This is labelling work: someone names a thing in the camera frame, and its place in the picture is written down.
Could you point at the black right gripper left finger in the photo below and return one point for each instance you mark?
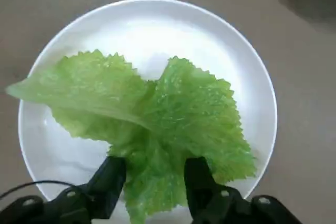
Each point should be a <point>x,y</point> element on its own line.
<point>110,182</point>

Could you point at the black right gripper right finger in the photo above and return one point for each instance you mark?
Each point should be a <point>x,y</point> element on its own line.
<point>202,187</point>

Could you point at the green lettuce leaf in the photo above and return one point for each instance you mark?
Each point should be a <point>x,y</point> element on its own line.
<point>170,108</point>

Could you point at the white round plate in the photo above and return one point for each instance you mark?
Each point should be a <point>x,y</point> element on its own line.
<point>157,30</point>

